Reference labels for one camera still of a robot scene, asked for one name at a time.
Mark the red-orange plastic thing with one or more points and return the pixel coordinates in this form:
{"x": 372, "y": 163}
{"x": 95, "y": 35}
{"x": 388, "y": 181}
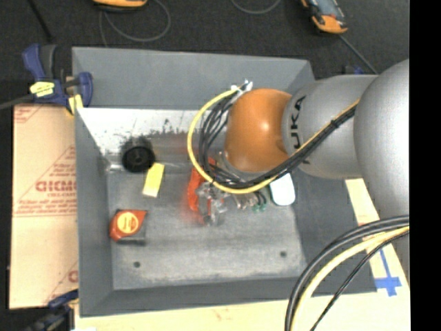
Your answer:
{"x": 193, "y": 193}

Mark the brown cardboard board, red print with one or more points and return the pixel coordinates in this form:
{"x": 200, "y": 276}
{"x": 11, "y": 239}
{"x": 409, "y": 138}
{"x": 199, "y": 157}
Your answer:
{"x": 41, "y": 171}

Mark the black round wheel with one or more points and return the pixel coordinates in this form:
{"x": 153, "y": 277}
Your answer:
{"x": 138, "y": 156}

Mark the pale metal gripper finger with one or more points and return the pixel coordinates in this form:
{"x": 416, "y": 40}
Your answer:
{"x": 209, "y": 191}
{"x": 215, "y": 214}

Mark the yellow sponge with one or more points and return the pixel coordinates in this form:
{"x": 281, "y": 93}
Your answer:
{"x": 153, "y": 180}

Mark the grey metal bin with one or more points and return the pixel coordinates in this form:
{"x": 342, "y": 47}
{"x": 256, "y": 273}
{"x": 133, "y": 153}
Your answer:
{"x": 213, "y": 253}

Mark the orange and yellow tape measure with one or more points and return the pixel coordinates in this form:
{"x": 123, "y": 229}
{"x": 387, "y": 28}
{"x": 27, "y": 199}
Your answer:
{"x": 127, "y": 223}

